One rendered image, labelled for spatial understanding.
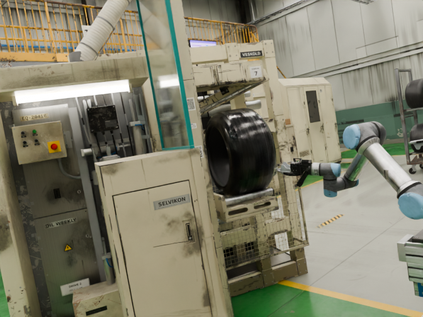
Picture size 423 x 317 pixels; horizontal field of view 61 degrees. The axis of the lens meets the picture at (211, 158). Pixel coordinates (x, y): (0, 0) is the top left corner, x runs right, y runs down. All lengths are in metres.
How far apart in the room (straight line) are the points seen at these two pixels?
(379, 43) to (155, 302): 12.85
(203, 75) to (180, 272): 1.43
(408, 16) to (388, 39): 0.83
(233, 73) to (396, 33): 11.27
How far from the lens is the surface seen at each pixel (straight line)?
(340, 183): 2.16
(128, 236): 1.44
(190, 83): 2.19
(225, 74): 2.56
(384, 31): 13.75
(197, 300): 1.58
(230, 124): 2.11
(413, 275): 1.97
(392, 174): 1.77
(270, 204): 2.27
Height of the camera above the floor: 1.31
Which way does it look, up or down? 4 degrees down
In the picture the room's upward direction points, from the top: 9 degrees counter-clockwise
